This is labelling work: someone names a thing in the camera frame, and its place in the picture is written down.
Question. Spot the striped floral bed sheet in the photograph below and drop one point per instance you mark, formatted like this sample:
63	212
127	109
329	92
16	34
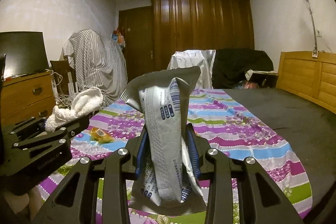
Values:
236	134

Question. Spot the white towel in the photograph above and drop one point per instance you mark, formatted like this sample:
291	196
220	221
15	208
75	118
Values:
86	100

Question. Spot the white cloth covered chair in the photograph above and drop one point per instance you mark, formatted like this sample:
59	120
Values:
183	58

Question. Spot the dark wooden chair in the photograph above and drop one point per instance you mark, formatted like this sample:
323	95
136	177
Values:
59	69

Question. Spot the bent metal pole with clamp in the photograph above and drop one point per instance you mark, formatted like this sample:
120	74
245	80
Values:
314	53

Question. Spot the dark wooden door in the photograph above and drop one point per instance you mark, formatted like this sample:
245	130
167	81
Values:
139	43

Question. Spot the white router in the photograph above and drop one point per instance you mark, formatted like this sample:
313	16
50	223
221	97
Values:
70	82

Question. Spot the dark grey mattress cover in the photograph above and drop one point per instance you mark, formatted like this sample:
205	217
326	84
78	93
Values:
302	134

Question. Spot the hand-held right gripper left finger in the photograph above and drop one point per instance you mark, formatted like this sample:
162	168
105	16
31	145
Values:
141	158

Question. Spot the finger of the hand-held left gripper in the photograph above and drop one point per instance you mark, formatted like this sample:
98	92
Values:
29	125
68	129

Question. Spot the red plastic bag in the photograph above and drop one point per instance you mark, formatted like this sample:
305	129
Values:
250	85

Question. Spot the colourful hanging bags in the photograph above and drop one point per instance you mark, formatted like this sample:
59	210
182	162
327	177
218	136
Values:
119	39

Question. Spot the wooden headboard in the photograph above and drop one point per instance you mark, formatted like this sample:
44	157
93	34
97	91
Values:
315	74

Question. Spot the silver foil bag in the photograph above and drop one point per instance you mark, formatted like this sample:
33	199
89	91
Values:
162	134

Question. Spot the brown wooden wardrobe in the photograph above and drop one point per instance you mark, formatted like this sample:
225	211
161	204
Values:
199	24

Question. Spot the orange snack wrapper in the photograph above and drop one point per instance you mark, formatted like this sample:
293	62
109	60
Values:
101	136

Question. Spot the wooden dresser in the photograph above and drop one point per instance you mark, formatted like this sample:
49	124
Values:
26	98

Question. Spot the black cloth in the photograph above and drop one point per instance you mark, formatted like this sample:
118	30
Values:
236	64

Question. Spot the white wall socket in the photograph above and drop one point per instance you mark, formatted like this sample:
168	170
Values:
319	33

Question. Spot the black monitor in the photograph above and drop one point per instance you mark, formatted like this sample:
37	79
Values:
23	53

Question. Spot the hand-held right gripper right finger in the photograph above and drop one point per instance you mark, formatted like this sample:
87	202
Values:
194	153

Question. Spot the person's left hand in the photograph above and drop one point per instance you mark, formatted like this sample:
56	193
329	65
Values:
35	197

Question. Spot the black bedside box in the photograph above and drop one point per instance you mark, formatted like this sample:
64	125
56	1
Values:
265	79

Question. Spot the grey striped cloth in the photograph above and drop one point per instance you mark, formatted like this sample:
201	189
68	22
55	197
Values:
94	61

